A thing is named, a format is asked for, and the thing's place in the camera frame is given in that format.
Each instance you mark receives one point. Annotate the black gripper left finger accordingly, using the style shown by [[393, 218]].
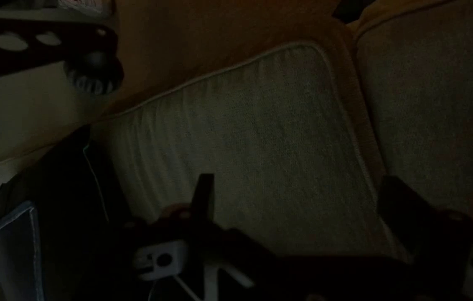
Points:
[[203, 194]]

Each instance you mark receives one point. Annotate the black stand base with knob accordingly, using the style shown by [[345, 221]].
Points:
[[52, 44]]

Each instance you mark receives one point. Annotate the dark bag with bluish panel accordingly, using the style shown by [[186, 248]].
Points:
[[62, 223]]

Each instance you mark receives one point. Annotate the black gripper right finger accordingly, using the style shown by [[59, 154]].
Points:
[[408, 218]]

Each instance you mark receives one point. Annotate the beige piped sofa cushion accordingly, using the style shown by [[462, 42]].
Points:
[[246, 144]]

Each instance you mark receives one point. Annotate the beige fabric sofa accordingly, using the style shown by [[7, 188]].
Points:
[[425, 111]]

